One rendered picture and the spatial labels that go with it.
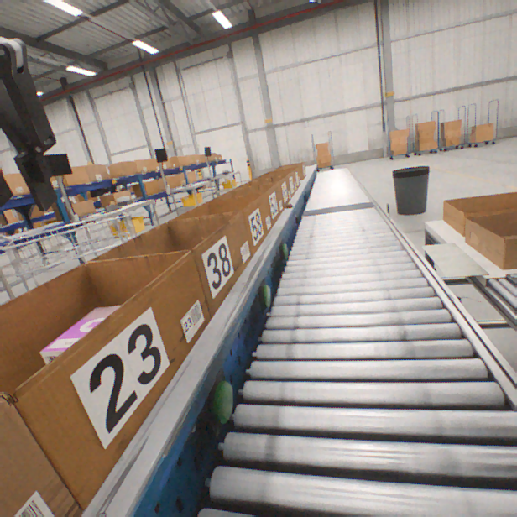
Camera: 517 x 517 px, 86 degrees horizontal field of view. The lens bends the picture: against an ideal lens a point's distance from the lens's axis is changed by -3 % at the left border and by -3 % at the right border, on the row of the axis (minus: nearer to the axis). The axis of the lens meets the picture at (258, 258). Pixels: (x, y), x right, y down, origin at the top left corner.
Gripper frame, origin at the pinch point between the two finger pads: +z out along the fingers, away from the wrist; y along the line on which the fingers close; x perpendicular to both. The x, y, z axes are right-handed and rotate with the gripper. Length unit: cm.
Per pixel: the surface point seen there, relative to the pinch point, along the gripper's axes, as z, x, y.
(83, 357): 13.5, -14.6, 10.0
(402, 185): 178, 338, 249
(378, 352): 39, 2, 60
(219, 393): 32.1, -11.0, 25.3
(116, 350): 17.1, -11.7, 11.9
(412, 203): 196, 322, 267
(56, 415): 14.3, -20.8, 9.5
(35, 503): 16.7, -27.8, 9.7
